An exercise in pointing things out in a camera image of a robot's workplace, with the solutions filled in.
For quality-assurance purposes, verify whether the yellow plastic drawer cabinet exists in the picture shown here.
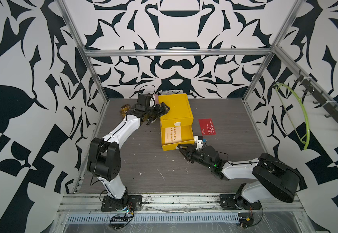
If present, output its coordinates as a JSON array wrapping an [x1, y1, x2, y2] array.
[[159, 94, 194, 128]]

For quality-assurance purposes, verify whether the yellow drawer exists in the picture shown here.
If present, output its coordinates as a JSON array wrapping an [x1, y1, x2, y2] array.
[[161, 126, 195, 151]]

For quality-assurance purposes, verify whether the beige postcard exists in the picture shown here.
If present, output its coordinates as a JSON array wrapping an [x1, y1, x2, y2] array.
[[165, 126, 182, 144]]

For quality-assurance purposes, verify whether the red postcard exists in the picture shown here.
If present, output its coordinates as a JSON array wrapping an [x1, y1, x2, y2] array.
[[199, 118, 216, 136]]

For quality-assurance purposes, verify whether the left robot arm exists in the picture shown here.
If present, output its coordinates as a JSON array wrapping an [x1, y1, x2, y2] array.
[[86, 94, 170, 209]]

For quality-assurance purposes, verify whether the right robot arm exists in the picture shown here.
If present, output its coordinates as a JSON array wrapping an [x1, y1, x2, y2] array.
[[177, 144, 301, 210]]

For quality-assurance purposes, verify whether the brown plaid cloth item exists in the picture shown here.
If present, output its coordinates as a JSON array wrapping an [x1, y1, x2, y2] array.
[[120, 104, 131, 117]]

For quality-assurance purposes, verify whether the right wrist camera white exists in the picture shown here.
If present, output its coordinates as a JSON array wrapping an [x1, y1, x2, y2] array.
[[194, 136, 207, 151]]

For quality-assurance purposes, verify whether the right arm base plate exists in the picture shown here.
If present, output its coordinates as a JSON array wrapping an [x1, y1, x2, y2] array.
[[219, 194, 262, 210]]

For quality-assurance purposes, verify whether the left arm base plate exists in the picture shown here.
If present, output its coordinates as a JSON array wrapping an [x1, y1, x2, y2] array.
[[101, 195, 143, 212]]

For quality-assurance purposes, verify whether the black wall hook rack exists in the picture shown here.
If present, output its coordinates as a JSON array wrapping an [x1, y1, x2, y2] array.
[[295, 70, 338, 124]]

